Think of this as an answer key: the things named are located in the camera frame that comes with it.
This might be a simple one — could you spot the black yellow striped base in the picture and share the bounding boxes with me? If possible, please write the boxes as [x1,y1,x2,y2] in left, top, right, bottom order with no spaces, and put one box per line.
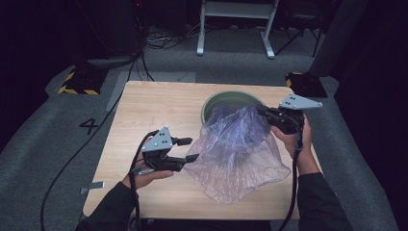
[58,64,109,96]
[285,71,329,99]

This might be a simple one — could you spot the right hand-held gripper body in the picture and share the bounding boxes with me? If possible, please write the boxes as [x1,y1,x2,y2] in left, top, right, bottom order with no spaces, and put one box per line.
[269,92,324,136]

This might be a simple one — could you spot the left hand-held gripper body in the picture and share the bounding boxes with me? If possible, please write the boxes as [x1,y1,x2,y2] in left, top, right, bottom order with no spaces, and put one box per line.
[140,125,189,173]

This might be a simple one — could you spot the green plastic bin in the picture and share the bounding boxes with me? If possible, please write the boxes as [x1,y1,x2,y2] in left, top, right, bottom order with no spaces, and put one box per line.
[200,90,268,127]

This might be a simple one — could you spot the left hand-held gripper cable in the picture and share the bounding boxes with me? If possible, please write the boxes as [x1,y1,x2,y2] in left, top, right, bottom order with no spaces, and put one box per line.
[127,129,161,231]

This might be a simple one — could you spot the purple plastic bag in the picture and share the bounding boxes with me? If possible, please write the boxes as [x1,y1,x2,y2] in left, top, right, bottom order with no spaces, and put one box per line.
[183,102,293,206]

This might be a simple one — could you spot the black floor cable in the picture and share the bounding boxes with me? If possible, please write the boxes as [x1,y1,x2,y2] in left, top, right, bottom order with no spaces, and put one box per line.
[39,52,143,231]

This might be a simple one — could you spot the black tripod stand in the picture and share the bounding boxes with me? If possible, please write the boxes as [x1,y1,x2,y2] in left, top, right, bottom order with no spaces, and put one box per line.
[274,11,325,59]

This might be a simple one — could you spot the grey metal table bracket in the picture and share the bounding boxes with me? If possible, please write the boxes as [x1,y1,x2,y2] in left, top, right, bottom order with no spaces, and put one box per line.
[79,181,106,196]

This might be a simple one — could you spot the grey round stand base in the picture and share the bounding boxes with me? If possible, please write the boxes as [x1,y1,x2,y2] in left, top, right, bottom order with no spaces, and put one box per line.
[86,55,142,70]

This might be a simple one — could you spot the grey curtain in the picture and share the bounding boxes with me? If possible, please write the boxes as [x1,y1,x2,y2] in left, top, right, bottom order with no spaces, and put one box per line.
[308,0,370,78]

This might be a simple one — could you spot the white metal stand frame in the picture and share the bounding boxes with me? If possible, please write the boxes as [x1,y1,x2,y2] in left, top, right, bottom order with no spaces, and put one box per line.
[195,0,280,61]

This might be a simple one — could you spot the hand-held gripper cable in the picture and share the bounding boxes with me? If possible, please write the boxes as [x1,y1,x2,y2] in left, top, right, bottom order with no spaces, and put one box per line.
[278,115,306,231]
[127,129,161,231]

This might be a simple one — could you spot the person's right hand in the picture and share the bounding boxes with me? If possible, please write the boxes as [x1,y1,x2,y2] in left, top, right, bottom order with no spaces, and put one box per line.
[270,115,322,176]

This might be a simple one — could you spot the person's left hand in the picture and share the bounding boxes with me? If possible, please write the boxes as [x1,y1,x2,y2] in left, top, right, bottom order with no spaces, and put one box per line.
[121,137,175,191]

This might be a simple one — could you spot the right hand-held gripper cable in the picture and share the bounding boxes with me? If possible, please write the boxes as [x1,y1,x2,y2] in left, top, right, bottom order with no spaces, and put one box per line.
[278,115,306,231]

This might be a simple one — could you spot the bundle of floor cables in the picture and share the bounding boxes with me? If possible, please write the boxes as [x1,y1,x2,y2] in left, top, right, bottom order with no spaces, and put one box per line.
[143,22,201,51]

